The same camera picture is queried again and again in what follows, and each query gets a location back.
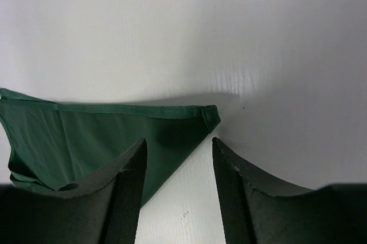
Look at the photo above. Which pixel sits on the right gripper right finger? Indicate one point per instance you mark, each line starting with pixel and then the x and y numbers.
pixel 257 207

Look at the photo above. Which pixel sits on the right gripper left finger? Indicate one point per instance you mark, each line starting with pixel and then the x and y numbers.
pixel 102 207

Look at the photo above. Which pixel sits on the dark green cloth napkin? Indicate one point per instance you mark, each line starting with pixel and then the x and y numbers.
pixel 53 144

